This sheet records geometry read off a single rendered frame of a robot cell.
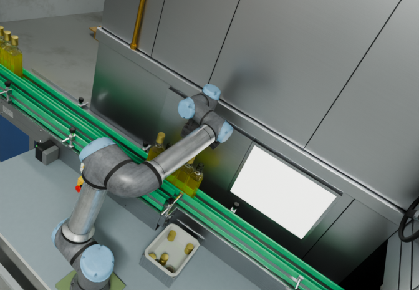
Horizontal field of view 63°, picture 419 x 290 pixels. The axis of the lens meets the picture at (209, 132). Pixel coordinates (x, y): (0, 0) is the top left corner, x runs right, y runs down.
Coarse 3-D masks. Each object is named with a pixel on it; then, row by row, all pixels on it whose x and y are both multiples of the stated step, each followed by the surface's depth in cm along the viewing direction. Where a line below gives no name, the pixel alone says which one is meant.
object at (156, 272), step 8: (176, 224) 170; (192, 232) 167; (200, 240) 166; (144, 256) 146; (192, 256) 159; (144, 264) 149; (152, 264) 146; (152, 272) 148; (160, 272) 145; (160, 280) 148; (168, 280) 145
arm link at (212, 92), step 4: (208, 84) 136; (204, 88) 134; (208, 88) 134; (212, 88) 135; (216, 88) 136; (204, 92) 133; (208, 92) 132; (212, 92) 132; (216, 92) 133; (220, 92) 135; (208, 96) 133; (212, 96) 133; (216, 96) 134; (208, 100) 132; (212, 100) 134; (216, 100) 136; (212, 104) 135; (212, 108) 137
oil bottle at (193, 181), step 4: (192, 172) 157; (188, 176) 158; (192, 176) 156; (196, 176) 156; (200, 176) 157; (188, 180) 158; (192, 180) 157; (196, 180) 156; (200, 180) 158; (188, 184) 159; (192, 184) 158; (196, 184) 157; (184, 188) 162; (188, 188) 161; (192, 188) 159; (196, 188) 161; (184, 192) 163; (188, 192) 162; (192, 192) 160; (192, 196) 163
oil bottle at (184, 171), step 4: (184, 164) 159; (180, 168) 158; (184, 168) 158; (188, 168) 158; (192, 168) 159; (180, 172) 159; (184, 172) 158; (188, 172) 158; (176, 176) 162; (180, 176) 160; (184, 176) 159; (176, 180) 163; (180, 180) 161; (184, 180) 160; (176, 184) 164; (180, 184) 163; (184, 184) 162; (180, 188) 164
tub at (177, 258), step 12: (168, 228) 160; (180, 228) 161; (156, 240) 152; (180, 240) 163; (192, 240) 160; (156, 252) 156; (168, 252) 158; (180, 252) 160; (192, 252) 154; (156, 264) 144; (168, 264) 153; (180, 264) 155
